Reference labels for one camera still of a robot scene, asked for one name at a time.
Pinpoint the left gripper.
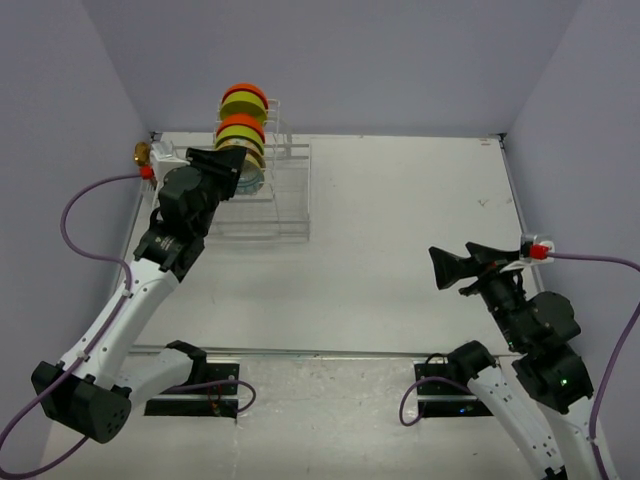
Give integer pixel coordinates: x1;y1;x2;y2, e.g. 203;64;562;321
186;147;248;237

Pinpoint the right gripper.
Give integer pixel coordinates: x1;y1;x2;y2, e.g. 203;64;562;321
427;240;526;347

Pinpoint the white floral patterned bowl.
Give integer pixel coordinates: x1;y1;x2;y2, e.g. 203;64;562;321
214;137;265;174

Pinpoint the blue yellow patterned bowl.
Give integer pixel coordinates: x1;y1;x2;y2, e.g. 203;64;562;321
236;168;265;195

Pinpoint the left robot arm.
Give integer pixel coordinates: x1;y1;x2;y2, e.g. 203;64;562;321
31;147;248;444

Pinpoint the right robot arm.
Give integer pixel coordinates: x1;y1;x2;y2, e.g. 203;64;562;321
429;236;619;479

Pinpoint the front green bowl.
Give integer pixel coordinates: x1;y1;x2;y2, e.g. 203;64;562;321
214;125;264;155

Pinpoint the green bowl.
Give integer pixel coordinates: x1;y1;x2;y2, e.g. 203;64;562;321
219;90;268;124
214;125;264;155

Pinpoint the front orange bowl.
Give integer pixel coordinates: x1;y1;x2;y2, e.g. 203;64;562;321
216;113;265;141

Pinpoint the orange bowl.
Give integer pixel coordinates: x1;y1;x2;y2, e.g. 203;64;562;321
222;83;269;109
216;113;265;141

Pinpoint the rear green bowl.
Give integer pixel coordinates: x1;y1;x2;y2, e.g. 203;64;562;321
219;90;268;124

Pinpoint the brass wooden utensil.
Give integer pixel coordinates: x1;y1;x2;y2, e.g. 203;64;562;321
133;142;151;168

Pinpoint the rear orange bowl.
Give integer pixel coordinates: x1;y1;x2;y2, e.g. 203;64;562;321
222;83;269;109

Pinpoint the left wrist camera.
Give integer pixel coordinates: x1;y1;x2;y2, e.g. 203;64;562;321
150;141;189;208

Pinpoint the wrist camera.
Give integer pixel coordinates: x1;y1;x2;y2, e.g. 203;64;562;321
150;141;189;208
519;233;555;262

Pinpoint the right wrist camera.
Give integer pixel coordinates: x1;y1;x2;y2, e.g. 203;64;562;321
519;233;555;262

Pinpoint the white wire dish rack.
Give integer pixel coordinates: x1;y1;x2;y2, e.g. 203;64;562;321
211;99;311;243

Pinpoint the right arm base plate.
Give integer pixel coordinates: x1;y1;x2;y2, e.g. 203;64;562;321
414;354;492;418

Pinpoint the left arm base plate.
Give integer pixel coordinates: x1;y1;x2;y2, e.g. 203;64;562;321
144;357;240;417

